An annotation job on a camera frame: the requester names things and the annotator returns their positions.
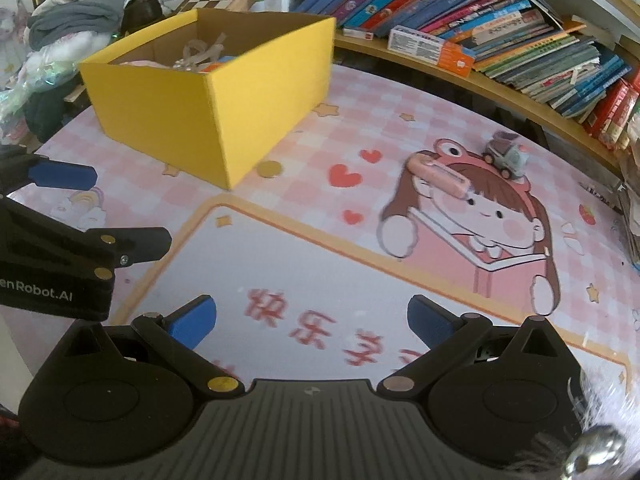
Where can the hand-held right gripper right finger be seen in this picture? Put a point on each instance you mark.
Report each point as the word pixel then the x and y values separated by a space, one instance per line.
pixel 430 322

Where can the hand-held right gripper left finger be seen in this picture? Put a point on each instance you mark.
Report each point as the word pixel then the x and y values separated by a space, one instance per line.
pixel 192 322

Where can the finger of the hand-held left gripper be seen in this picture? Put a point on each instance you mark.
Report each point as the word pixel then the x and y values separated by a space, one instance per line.
pixel 60 175
pixel 140 245

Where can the yellow cardboard box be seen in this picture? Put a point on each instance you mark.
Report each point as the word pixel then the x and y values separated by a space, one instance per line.
pixel 165 110

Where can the pink plush toy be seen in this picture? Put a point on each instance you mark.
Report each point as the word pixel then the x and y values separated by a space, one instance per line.
pixel 142 63

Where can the clear plastic ribbon bow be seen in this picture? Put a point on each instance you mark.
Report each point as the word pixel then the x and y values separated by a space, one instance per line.
pixel 197 52

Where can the iridescent plastic bag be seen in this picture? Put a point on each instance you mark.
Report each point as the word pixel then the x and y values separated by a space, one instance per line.
pixel 12 100

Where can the pink checkered printed mat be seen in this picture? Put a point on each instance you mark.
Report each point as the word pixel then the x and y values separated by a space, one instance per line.
pixel 300 260

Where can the pink stapler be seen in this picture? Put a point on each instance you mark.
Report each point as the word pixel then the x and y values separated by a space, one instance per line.
pixel 440 176

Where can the gold coin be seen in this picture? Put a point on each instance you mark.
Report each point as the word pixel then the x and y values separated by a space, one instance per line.
pixel 268 169

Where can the pile of folded clothes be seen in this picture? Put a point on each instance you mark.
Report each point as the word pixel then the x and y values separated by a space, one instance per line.
pixel 75 15

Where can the fluffy pompom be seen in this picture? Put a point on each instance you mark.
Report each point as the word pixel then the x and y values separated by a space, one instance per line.
pixel 597 397

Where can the grey toy car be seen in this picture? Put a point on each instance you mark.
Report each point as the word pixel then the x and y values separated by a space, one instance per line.
pixel 507 156

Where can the black bag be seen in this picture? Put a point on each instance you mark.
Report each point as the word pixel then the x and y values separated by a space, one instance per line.
pixel 142 10

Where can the silver bell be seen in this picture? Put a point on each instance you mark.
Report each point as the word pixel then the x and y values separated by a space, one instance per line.
pixel 595 452

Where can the pencil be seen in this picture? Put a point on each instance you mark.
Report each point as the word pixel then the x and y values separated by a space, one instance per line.
pixel 602 194

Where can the stack of papers and booklets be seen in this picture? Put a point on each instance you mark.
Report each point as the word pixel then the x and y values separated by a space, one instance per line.
pixel 632 200

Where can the white and orange flat box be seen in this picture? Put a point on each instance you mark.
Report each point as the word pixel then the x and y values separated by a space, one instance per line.
pixel 430 49

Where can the row of books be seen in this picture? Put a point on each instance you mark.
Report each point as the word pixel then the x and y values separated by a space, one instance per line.
pixel 450 5

